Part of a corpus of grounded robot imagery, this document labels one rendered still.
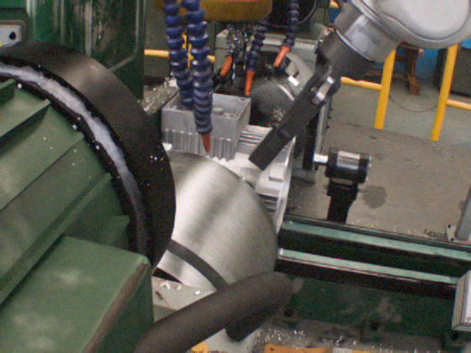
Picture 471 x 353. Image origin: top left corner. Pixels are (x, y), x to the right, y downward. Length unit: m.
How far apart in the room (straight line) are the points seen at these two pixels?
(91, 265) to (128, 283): 0.02
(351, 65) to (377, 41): 0.05
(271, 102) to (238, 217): 0.49
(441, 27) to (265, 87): 0.61
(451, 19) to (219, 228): 0.30
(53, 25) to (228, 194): 0.34
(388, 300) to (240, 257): 0.42
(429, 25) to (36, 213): 0.35
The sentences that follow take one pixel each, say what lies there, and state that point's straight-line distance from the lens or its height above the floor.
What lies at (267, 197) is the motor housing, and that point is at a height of 1.04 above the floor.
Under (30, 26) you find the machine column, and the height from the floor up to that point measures 1.30.
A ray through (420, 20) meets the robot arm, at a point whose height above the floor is 1.38.
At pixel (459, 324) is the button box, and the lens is 0.63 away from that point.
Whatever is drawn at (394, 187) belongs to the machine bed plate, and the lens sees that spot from 1.39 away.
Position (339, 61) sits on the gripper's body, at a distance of 0.65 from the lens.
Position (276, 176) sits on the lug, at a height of 1.08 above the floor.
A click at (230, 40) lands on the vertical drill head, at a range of 0.72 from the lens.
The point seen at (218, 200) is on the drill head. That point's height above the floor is 1.15.
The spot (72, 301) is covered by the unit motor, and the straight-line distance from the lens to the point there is 0.17.
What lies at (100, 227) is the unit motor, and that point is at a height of 1.30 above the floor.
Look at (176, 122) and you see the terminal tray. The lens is 0.78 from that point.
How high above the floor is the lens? 1.43
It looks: 29 degrees down
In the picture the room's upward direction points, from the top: 5 degrees clockwise
